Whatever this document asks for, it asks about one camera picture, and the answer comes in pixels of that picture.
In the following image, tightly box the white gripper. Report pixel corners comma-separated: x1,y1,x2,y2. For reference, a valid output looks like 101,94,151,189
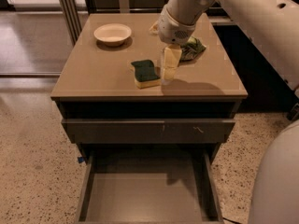
149,6,195,84

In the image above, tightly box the green and yellow sponge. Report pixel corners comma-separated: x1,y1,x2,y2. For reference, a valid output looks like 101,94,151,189
131,60,161,89

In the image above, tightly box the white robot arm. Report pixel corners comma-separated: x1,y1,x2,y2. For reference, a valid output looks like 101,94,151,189
157,0,299,224

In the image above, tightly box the brown drawer cabinet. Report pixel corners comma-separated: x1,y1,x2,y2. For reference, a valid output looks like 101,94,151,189
50,12,249,224

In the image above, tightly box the closed top drawer front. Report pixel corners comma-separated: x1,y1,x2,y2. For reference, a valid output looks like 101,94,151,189
62,119,235,144

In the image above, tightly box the open middle drawer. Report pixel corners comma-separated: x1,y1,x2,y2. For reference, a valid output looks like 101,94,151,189
74,148,224,224

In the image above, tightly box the green chip bag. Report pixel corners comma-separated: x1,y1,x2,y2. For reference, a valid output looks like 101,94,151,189
180,36,206,62

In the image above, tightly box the cream round bowl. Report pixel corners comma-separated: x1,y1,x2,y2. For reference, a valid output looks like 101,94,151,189
93,23,132,47

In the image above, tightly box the wooden counter with rails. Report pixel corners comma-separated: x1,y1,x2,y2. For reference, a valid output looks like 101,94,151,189
119,0,299,31

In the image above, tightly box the blue tape piece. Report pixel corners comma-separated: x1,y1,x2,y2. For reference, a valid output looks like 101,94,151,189
78,157,85,163

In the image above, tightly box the metal frame post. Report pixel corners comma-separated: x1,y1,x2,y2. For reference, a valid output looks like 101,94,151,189
59,0,82,45

